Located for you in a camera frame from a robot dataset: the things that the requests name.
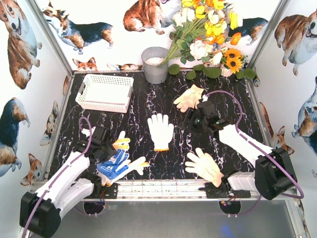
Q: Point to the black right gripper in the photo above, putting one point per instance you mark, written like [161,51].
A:
[191,120]

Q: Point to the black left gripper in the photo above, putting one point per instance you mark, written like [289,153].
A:
[109,150]

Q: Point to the blue dotted white glove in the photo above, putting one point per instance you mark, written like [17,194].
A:
[115,166]

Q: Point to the white knit glove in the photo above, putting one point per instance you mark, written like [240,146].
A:
[161,131]

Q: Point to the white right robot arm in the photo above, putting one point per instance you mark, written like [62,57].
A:
[273,172]

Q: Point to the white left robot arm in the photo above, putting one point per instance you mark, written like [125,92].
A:
[41,212]

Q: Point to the white perforated storage basket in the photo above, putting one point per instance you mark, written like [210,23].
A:
[105,93]

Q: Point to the orange striped white glove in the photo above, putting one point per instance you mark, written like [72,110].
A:
[122,142]

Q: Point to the cream glove near flowers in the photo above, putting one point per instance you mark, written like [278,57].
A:
[189,99]

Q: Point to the white glove orange cuff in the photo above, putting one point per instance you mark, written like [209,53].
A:
[138,165]

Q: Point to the cream glove front right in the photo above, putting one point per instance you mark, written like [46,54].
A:
[203,165]

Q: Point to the sunflower pot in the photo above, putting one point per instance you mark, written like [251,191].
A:
[232,61]

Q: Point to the grey metal bucket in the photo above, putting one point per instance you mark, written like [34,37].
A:
[155,68]

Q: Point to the artificial flower bouquet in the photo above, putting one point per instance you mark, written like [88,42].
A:
[200,29]

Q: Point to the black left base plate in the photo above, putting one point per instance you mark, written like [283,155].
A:
[110,192]

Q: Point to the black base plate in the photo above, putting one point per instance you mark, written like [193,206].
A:
[215,192]
[110,192]

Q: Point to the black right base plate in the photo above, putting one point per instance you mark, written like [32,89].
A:
[215,192]

